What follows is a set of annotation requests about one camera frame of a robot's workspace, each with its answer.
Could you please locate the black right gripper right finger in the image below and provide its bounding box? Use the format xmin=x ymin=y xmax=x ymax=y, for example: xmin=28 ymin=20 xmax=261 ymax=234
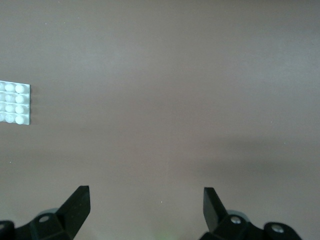
xmin=199 ymin=187 xmax=304 ymax=240

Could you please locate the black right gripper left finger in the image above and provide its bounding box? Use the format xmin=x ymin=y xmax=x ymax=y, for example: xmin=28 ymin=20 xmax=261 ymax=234
xmin=0 ymin=185 xmax=91 ymax=240

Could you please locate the white studded base plate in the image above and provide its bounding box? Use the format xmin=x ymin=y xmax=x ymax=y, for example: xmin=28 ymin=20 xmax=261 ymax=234
xmin=0 ymin=80 xmax=31 ymax=126

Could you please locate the brown paper table cover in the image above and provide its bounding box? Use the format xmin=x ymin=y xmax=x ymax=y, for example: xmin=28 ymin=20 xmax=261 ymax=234
xmin=0 ymin=0 xmax=320 ymax=240

